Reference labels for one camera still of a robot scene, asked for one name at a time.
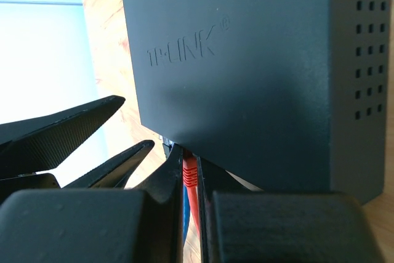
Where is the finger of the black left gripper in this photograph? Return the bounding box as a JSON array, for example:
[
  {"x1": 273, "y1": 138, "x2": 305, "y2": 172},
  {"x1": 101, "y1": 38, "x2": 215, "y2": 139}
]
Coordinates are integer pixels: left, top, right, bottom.
[
  {"x1": 1, "y1": 95, "x2": 125, "y2": 171},
  {"x1": 64, "y1": 140, "x2": 155, "y2": 189}
]

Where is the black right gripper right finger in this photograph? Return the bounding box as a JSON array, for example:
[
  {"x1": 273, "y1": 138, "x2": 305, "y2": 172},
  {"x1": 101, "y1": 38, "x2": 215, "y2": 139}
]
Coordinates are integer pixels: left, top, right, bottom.
[{"x1": 198, "y1": 159, "x2": 385, "y2": 262}]

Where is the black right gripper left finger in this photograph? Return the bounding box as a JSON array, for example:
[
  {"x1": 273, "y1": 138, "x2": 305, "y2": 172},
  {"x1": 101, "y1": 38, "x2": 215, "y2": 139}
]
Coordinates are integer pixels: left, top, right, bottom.
[{"x1": 1, "y1": 145, "x2": 183, "y2": 262}]

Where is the red ethernet cable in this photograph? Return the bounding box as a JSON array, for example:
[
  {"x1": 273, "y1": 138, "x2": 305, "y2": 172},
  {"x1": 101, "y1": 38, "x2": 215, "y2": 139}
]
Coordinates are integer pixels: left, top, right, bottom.
[{"x1": 182, "y1": 148, "x2": 201, "y2": 233}]

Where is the black network switch box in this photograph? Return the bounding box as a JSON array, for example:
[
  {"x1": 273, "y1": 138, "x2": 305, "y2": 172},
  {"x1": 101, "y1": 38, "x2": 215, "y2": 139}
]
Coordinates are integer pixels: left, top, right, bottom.
[{"x1": 123, "y1": 0, "x2": 391, "y2": 203}]

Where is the blue ethernet cable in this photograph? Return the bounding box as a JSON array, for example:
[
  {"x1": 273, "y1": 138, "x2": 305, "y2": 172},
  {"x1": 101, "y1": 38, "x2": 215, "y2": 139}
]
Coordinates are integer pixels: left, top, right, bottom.
[{"x1": 182, "y1": 182, "x2": 189, "y2": 241}]

